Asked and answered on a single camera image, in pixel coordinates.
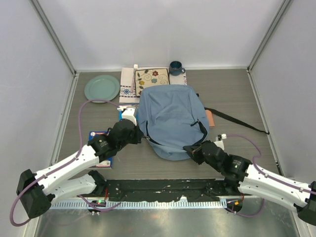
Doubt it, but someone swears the dark blue mug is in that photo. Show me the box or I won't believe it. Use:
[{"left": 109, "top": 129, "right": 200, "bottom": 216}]
[{"left": 169, "top": 61, "right": 186, "bottom": 76}]

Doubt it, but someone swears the square floral plate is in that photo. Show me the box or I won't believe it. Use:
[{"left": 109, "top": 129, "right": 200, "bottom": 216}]
[{"left": 135, "top": 68, "right": 170, "bottom": 97}]

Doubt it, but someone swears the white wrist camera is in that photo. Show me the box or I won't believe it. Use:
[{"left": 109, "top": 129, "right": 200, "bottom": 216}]
[
  {"left": 214, "top": 133, "right": 227, "bottom": 150},
  {"left": 117, "top": 104, "right": 137, "bottom": 125}
]

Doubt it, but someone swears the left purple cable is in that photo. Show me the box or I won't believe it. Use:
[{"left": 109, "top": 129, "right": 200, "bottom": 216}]
[{"left": 9, "top": 99, "right": 121, "bottom": 227}]

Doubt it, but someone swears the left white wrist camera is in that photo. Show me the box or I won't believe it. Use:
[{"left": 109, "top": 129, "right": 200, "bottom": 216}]
[{"left": 117, "top": 104, "right": 137, "bottom": 125}]

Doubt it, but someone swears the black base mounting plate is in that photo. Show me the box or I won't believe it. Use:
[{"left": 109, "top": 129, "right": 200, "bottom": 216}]
[{"left": 76, "top": 178, "right": 235, "bottom": 202}]

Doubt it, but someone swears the blue book with plates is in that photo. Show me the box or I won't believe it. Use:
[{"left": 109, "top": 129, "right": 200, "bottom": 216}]
[{"left": 88, "top": 131, "right": 113, "bottom": 169}]

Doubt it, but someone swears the white fork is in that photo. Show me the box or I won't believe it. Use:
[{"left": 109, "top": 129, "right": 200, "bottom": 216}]
[{"left": 131, "top": 64, "right": 138, "bottom": 98}]

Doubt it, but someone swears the white patterned placemat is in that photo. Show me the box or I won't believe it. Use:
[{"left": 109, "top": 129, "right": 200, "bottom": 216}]
[{"left": 119, "top": 67, "right": 187, "bottom": 104}]

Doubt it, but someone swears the slotted cable duct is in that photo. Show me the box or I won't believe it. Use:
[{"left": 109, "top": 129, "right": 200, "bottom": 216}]
[{"left": 50, "top": 197, "right": 227, "bottom": 209}]

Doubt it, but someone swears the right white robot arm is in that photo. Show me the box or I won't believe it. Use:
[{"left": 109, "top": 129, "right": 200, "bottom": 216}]
[{"left": 183, "top": 141, "right": 316, "bottom": 225}]

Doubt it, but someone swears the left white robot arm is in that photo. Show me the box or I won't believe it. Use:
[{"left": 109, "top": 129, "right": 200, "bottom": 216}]
[{"left": 16, "top": 118, "right": 142, "bottom": 219}]

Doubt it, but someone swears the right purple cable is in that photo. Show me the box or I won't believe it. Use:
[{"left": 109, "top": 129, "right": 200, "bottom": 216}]
[{"left": 226, "top": 133, "right": 316, "bottom": 192}]

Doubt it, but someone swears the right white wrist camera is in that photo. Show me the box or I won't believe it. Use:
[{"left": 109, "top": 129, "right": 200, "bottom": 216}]
[{"left": 214, "top": 133, "right": 227, "bottom": 150}]

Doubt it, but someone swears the small blue book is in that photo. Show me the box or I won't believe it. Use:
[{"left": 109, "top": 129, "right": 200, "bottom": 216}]
[{"left": 118, "top": 109, "right": 124, "bottom": 120}]

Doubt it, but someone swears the blue student backpack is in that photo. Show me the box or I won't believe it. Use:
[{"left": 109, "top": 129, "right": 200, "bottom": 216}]
[{"left": 137, "top": 84, "right": 255, "bottom": 161}]

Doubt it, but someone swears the green round plate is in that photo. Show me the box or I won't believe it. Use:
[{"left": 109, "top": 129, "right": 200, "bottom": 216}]
[{"left": 84, "top": 75, "right": 120, "bottom": 103}]

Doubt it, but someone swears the purple cable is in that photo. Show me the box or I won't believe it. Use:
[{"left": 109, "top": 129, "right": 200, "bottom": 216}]
[
  {"left": 226, "top": 133, "right": 316, "bottom": 192},
  {"left": 9, "top": 99, "right": 121, "bottom": 227}
]

